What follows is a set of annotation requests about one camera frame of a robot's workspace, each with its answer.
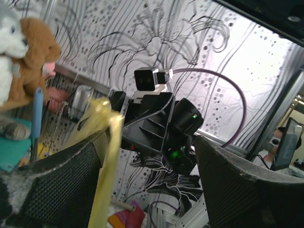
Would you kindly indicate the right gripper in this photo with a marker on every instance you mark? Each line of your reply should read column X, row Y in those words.
column 146, row 121

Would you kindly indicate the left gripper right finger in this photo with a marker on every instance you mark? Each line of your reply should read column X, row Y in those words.
column 240, row 194

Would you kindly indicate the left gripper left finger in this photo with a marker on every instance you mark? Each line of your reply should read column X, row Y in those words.
column 55, row 192

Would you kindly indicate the yellow trash bag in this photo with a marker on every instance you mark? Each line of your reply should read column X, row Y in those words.
column 99, row 117

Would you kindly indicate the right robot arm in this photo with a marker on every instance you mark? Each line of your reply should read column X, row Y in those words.
column 185, row 121

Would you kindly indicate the teal folded cloth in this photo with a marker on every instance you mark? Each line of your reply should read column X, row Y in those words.
column 12, row 151

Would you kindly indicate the purple orange toy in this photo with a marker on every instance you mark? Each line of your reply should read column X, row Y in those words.
column 127, row 219

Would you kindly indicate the silver pouch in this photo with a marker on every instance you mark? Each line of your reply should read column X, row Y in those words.
column 80, row 102

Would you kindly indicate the brown dog plush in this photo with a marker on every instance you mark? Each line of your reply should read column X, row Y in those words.
column 43, row 48

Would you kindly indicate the pink plush toy top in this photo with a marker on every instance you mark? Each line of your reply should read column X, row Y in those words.
column 48, row 69

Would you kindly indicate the white husky plush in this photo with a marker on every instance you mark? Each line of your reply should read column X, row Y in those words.
column 13, row 44

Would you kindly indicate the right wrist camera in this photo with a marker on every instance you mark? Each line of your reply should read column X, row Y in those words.
column 151, row 81

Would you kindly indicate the black wire basket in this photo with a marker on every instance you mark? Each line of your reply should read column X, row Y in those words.
column 61, row 92

